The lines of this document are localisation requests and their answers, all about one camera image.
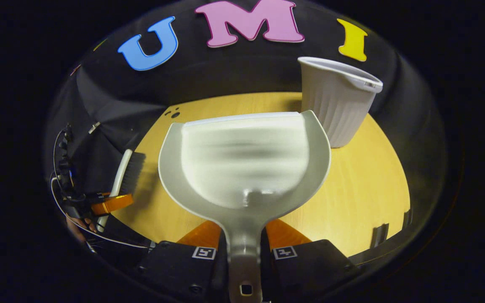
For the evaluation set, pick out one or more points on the white dustpan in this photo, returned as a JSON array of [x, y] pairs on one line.
[[242, 168]]

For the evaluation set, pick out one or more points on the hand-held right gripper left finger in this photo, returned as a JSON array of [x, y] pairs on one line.
[[175, 269]]

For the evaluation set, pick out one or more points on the silver metal clip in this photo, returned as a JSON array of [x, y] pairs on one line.
[[94, 127]]

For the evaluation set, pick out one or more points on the black desk edge bracket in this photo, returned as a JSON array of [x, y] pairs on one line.
[[407, 219], [380, 235]]

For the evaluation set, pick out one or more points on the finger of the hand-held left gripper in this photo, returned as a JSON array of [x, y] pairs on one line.
[[114, 204]]

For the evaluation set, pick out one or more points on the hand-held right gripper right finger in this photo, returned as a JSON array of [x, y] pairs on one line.
[[310, 269]]

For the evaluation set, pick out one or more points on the white ribbed garbage bin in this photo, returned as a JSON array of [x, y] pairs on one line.
[[337, 109]]

